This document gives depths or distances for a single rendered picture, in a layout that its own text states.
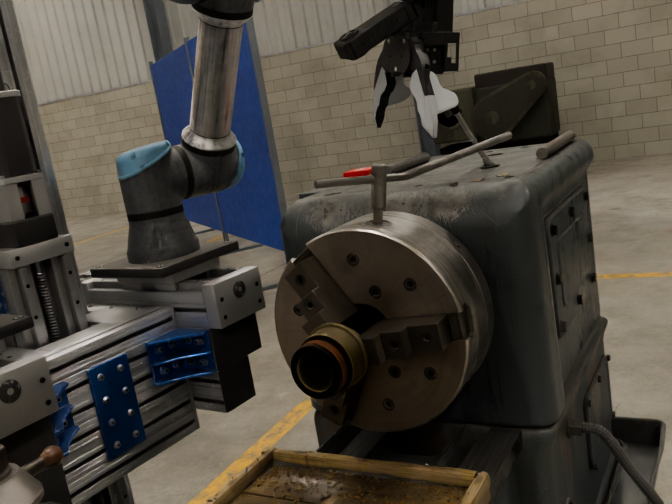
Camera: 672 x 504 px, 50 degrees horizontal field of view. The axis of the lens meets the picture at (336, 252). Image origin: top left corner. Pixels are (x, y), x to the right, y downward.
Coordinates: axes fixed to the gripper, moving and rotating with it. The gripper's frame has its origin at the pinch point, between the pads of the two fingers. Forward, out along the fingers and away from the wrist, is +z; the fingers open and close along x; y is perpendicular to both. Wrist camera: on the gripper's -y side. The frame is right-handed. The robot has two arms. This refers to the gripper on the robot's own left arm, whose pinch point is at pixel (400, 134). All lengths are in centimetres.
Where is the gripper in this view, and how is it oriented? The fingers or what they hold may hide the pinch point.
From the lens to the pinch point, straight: 103.5
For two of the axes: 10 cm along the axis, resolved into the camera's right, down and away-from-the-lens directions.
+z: 0.1, 9.6, 2.8
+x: -4.5, -2.5, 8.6
